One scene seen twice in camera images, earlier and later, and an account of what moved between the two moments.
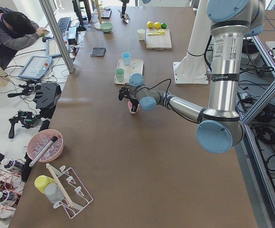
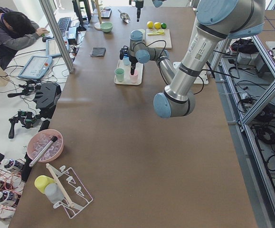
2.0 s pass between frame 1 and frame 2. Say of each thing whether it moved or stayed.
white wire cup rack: stayed
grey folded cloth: stayed
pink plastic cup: moved
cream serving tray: stayed
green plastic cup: stayed
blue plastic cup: stayed
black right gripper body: moved
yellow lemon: stayed
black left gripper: moved
